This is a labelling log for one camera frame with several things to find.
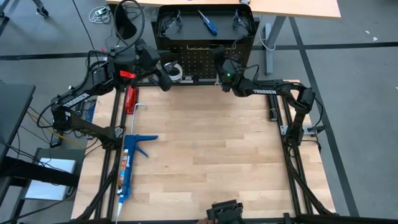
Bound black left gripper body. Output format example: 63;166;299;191
136;40;163;77

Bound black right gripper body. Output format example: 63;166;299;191
219;58;243;94

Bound white tape roll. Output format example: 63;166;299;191
169;62;183;82

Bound blue handled screwdriver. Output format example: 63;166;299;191
197;10;218;37

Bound black safety glasses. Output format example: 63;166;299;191
160;11;183;35
232;9;253;32

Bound black pegboard tool cart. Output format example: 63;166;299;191
151;3;261;85

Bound black desk leg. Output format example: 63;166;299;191
108;3;138;40

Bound red hand tool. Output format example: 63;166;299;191
124;86;139;115

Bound silver hex key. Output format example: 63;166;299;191
130;103;147;135

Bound black flashlight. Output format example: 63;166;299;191
267;93;280;123

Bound light wooden desk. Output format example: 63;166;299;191
105;0;342;19

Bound blue caulking gun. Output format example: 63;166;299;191
114;134;159;224

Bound black power adapter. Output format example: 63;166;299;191
49;129;65;149

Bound black handheld device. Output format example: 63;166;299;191
206;200;244;224

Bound black side desk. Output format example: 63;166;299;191
0;81;37;164

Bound black metal side stand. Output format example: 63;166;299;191
0;155;81;189

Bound white flat box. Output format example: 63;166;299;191
24;157;77;202

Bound silver wire tool rail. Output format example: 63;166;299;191
185;43;238;51

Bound black aluminium table frame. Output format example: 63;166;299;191
71;79;340;224

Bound white cable bundle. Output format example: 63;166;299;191
88;5;112;25

